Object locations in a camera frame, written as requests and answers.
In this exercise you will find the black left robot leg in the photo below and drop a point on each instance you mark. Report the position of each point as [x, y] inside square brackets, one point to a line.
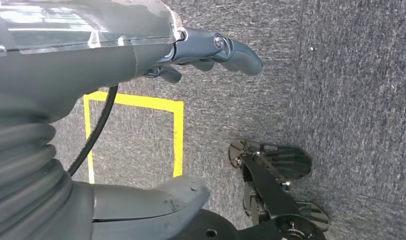
[269, 195]

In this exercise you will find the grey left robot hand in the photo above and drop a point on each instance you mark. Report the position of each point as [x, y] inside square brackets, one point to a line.
[74, 56]

